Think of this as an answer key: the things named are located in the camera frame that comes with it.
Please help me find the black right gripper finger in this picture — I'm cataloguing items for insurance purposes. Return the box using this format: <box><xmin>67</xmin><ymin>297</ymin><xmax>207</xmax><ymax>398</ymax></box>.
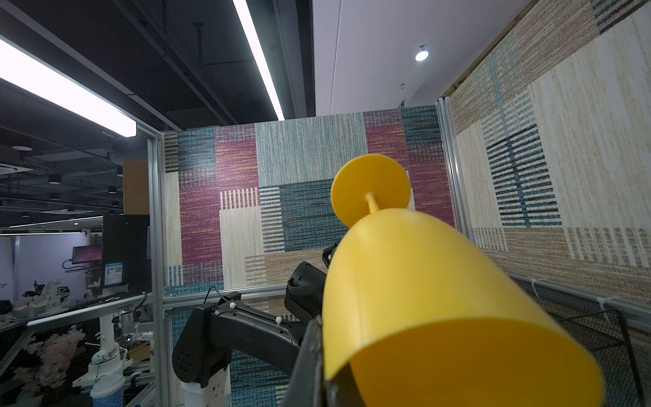
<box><xmin>281</xmin><ymin>316</ymin><xmax>366</xmax><ymax>407</ymax></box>

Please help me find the yellow plastic wine glass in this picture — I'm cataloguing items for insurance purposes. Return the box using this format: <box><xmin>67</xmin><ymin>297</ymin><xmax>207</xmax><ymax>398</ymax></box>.
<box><xmin>322</xmin><ymin>154</ymin><xmax>605</xmax><ymax>406</ymax></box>

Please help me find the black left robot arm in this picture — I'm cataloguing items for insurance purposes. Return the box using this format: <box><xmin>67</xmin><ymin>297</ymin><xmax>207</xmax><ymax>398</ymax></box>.
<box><xmin>172</xmin><ymin>261</ymin><xmax>346</xmax><ymax>406</ymax></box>

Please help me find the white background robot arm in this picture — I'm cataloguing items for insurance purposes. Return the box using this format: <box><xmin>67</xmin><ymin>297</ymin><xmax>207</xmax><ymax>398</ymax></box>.
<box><xmin>72</xmin><ymin>315</ymin><xmax>132</xmax><ymax>407</ymax></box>

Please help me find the black mesh shelf rack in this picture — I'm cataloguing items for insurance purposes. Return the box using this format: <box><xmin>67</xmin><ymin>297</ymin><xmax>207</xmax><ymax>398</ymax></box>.
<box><xmin>515</xmin><ymin>279</ymin><xmax>650</xmax><ymax>406</ymax></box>

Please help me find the background computer monitor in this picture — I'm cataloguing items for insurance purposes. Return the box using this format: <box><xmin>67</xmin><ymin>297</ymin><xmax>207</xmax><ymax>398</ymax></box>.
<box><xmin>71</xmin><ymin>245</ymin><xmax>103</xmax><ymax>265</ymax></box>

